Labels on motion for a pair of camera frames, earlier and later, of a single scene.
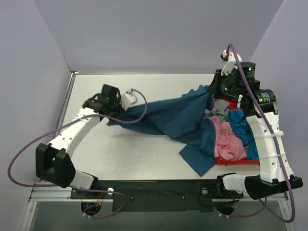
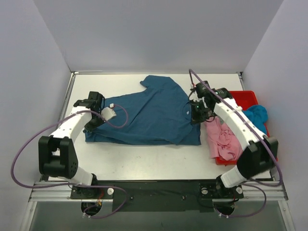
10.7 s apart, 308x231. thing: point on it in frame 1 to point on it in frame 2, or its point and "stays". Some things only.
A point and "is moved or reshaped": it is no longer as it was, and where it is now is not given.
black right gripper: (215, 83) to (198, 115)
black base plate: (158, 196) stays
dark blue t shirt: (182, 117) is moved or reshaped
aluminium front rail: (42, 193) stays
